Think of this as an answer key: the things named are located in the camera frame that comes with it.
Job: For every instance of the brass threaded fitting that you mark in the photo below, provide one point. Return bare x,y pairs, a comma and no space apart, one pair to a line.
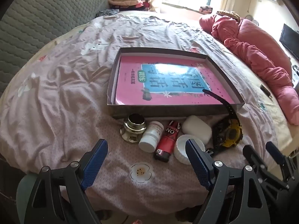
133,128

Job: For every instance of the grey quilted headboard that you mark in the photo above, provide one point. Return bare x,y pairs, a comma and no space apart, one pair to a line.
35,16

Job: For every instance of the black television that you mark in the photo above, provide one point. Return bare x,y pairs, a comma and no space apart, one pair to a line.
289,39

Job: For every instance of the pile of folded clothes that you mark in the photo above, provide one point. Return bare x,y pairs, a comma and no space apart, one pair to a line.
140,4

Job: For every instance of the small black stick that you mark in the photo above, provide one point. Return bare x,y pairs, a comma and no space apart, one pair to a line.
266,91

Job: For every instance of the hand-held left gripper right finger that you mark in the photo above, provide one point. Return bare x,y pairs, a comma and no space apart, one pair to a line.
198,165

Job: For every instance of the pink printed bed sheet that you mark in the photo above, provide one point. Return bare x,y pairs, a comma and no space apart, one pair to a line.
70,98

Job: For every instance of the pink quilt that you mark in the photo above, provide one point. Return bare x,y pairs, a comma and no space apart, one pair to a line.
252,39

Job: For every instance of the dark patterned cloth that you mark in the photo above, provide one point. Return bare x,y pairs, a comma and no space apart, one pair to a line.
107,12

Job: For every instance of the yellow and black wristwatch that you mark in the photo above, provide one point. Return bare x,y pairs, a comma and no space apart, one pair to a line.
232,134

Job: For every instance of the shallow grey cardboard box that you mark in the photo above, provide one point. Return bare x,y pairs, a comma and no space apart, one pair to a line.
163,112

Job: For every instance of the pink exercise book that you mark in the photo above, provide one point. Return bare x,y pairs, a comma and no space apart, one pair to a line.
130,86

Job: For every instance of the white electric fan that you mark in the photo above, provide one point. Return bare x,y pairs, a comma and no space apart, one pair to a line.
251,19

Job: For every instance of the brown knitted cloth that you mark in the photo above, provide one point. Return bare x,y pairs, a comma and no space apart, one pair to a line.
229,14

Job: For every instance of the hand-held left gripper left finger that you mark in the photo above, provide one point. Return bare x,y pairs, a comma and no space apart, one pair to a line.
93,165

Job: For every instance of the pink floral pouch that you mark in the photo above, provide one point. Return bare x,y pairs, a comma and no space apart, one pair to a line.
206,9

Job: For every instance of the white pill bottle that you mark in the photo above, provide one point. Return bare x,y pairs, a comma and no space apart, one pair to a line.
149,140

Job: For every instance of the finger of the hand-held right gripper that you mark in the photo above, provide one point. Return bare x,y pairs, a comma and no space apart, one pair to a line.
251,155
274,150

